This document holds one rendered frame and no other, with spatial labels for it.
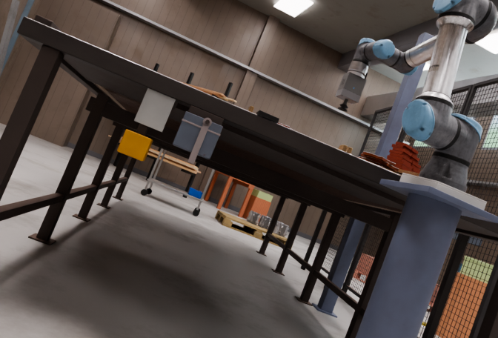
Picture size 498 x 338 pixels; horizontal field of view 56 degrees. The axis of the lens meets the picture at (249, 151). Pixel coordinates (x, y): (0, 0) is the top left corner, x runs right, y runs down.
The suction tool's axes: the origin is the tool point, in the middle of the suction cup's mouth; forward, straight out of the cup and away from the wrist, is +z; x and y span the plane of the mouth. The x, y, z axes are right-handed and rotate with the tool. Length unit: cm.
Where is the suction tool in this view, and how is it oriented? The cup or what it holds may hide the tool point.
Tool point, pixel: (342, 110)
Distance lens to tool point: 200.2
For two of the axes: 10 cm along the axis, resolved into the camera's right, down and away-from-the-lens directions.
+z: -3.7, 9.3, -0.8
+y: -9.1, -3.8, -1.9
